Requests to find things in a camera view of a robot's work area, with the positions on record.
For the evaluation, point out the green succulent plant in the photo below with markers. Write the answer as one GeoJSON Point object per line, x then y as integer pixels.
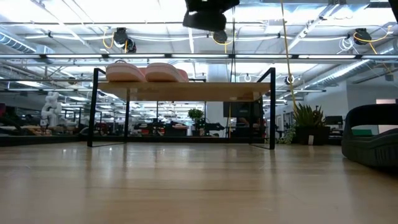
{"type": "Point", "coordinates": [308, 118]}

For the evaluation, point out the small green potted plant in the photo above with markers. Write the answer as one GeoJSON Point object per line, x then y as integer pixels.
{"type": "Point", "coordinates": [195, 113]}

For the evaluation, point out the silver ventilation duct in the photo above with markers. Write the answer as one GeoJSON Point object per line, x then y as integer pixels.
{"type": "Point", "coordinates": [342, 73]}

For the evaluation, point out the wooden shelf with black frame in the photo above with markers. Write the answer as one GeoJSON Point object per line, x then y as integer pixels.
{"type": "Point", "coordinates": [186, 91]}

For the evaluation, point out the white robot figure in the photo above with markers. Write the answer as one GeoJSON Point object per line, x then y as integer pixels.
{"type": "Point", "coordinates": [51, 110]}

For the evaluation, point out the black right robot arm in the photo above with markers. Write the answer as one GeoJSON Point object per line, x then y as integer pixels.
{"type": "Point", "coordinates": [395, 7]}

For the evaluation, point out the pink foam slide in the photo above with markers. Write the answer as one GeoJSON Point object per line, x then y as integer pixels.
{"type": "Point", "coordinates": [163, 73]}
{"type": "Point", "coordinates": [124, 73]}

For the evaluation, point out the dark wall monitor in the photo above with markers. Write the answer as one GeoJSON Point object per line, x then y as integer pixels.
{"type": "Point", "coordinates": [239, 109]}

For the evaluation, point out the black foam slide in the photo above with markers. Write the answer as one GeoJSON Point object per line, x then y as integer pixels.
{"type": "Point", "coordinates": [205, 21]}
{"type": "Point", "coordinates": [370, 152]}

